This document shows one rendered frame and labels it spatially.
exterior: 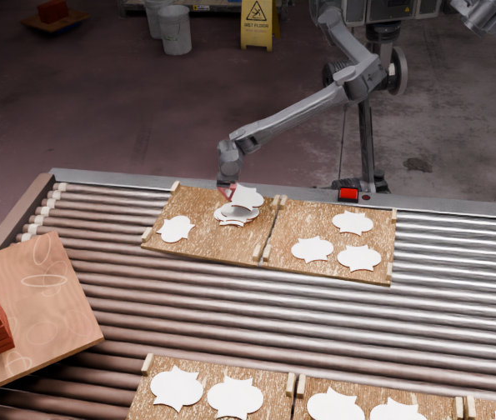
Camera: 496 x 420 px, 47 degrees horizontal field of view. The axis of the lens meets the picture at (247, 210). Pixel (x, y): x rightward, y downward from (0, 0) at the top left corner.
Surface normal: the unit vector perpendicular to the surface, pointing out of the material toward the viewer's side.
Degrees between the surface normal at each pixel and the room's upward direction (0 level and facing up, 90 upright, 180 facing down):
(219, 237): 0
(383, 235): 0
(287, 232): 0
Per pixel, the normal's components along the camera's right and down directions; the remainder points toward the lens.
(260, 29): -0.25, 0.45
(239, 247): -0.04, -0.77
